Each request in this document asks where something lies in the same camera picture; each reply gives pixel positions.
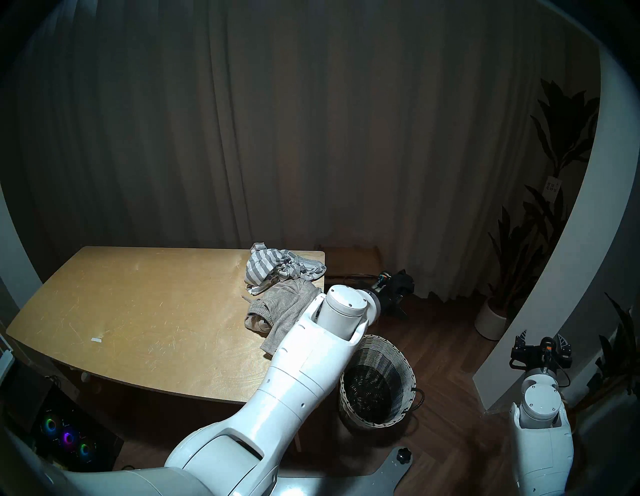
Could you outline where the small wooden nightstand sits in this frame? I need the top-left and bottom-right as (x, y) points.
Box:
(320, 245), (383, 287)

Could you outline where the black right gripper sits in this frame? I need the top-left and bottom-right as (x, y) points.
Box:
(510, 330), (573, 371)

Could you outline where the white wicker laundry hamper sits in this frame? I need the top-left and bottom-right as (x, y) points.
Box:
(339, 334), (426, 431)

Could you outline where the long pleated curtain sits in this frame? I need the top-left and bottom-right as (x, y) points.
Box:
(0, 0), (556, 303)

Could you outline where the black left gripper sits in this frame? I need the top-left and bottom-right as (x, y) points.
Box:
(371, 270), (416, 318)

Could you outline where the grey white striped garment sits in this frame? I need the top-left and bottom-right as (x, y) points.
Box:
(244, 242), (327, 296)

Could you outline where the light wooden table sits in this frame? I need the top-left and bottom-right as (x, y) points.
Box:
(6, 246), (326, 451)

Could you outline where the tall leafy houseplant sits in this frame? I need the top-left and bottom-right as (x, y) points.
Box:
(487, 77), (601, 313)

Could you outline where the small leafy houseplant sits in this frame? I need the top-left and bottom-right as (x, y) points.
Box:
(570, 292), (640, 416)

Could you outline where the computer case with RGB fans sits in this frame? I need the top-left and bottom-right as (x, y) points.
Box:
(27, 385), (124, 473)

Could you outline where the grey knit garment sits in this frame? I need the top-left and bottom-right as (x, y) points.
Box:
(243, 279), (323, 357)

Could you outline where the round white plant pot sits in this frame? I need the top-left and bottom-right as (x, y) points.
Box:
(474, 297), (509, 341)

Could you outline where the grey metal robot base plate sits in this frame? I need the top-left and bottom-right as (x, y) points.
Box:
(270, 445), (414, 496)

